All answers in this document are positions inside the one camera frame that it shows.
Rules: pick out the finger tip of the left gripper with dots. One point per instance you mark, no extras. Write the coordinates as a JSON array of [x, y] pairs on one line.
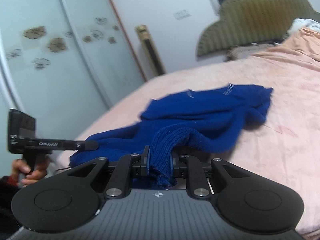
[[87, 145]]

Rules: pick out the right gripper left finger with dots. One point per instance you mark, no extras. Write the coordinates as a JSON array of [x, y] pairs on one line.
[[145, 161]]

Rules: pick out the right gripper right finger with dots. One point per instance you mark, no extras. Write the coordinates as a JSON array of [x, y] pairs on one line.
[[174, 165]]

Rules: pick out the blue knit sweater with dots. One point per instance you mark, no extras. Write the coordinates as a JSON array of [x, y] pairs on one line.
[[209, 121]]

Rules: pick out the person's left hand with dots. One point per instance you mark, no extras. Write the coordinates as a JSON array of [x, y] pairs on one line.
[[22, 175]]

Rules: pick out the white floral wardrobe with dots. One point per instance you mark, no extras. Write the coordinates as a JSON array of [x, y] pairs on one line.
[[67, 62]]

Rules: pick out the gold tower fan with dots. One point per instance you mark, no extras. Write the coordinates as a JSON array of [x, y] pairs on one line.
[[150, 50]]

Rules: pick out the pink floral bed sheet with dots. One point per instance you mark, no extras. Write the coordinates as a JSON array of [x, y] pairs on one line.
[[284, 148]]

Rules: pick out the brown patterned pillow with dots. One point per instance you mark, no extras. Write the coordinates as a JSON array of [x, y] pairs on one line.
[[242, 52]]

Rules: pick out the olive striped headboard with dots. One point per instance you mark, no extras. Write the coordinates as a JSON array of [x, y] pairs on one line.
[[252, 21]]

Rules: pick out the orange pink blanket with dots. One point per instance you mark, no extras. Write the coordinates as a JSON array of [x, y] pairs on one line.
[[302, 45]]

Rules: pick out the white crumpled bedding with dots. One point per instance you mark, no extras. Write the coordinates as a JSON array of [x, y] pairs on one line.
[[299, 23]]

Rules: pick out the white wall switch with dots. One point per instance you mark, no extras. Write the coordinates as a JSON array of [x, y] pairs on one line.
[[179, 15]]

